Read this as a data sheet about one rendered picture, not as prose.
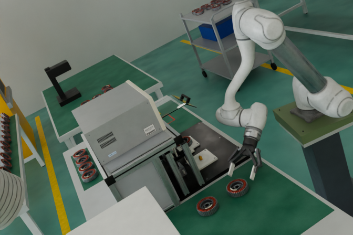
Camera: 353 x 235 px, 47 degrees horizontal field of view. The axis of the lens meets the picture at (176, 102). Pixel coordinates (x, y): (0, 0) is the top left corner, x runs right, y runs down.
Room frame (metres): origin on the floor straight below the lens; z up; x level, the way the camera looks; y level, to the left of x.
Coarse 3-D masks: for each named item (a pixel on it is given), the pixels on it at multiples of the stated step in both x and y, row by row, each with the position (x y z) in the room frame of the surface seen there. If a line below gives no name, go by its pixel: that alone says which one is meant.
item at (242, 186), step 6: (234, 180) 1.73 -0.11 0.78; (240, 180) 1.71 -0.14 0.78; (228, 186) 1.70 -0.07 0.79; (234, 186) 1.69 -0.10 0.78; (240, 186) 1.68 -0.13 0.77; (246, 186) 1.65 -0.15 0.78; (228, 192) 1.66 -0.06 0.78; (234, 192) 1.64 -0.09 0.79; (240, 192) 1.63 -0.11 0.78; (246, 192) 1.64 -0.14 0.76
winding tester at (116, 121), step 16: (128, 80) 2.34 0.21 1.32; (112, 96) 2.20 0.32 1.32; (128, 96) 2.09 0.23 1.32; (144, 96) 1.99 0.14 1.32; (80, 112) 2.17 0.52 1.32; (96, 112) 2.06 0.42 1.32; (112, 112) 1.96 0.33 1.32; (128, 112) 1.90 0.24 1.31; (144, 112) 1.92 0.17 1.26; (80, 128) 1.94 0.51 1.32; (96, 128) 1.86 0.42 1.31; (112, 128) 1.88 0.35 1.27; (128, 128) 1.89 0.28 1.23; (144, 128) 1.91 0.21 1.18; (160, 128) 1.93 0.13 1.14; (96, 144) 1.85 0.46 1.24; (112, 144) 1.87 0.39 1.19; (128, 144) 1.88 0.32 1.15
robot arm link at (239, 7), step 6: (246, 0) 1.87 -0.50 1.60; (234, 6) 1.88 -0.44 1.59; (240, 6) 1.84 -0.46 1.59; (246, 6) 1.84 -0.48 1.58; (252, 6) 1.85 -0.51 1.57; (234, 12) 1.86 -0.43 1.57; (240, 12) 1.83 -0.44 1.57; (234, 18) 1.87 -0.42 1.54; (240, 18) 1.80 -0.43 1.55; (234, 24) 1.88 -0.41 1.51; (234, 30) 1.89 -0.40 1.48; (240, 30) 1.81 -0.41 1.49; (240, 36) 1.86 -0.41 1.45; (246, 36) 1.84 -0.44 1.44
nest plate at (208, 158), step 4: (200, 152) 2.12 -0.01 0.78; (204, 152) 2.10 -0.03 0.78; (208, 152) 2.09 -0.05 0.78; (196, 156) 2.10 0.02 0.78; (204, 156) 2.06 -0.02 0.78; (208, 156) 2.05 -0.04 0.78; (212, 156) 2.03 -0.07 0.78; (196, 160) 2.06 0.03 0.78; (204, 160) 2.02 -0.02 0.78; (208, 160) 2.01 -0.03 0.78; (212, 160) 1.99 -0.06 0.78; (188, 164) 2.07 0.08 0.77; (196, 164) 2.02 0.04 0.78; (200, 164) 2.00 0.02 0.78; (204, 164) 1.98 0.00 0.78; (208, 164) 1.98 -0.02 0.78; (200, 168) 1.96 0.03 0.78
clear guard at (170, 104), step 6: (174, 96) 2.44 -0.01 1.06; (162, 102) 2.42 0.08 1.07; (168, 102) 2.38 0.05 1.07; (174, 102) 2.34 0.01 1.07; (180, 102) 2.30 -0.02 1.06; (186, 102) 2.32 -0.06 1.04; (162, 108) 2.33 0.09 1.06; (168, 108) 2.29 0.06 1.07; (174, 108) 2.25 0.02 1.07; (162, 114) 2.24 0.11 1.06; (168, 114) 2.21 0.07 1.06
